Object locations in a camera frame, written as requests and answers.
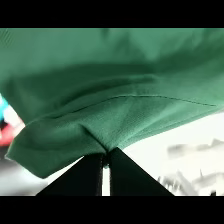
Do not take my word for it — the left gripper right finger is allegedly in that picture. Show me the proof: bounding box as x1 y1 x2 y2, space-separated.
107 147 175 197

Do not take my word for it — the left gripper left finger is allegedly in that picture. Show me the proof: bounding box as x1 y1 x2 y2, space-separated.
35 151 106 197

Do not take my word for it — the dark green shirt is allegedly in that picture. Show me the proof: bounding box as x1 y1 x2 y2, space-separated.
0 27 224 180

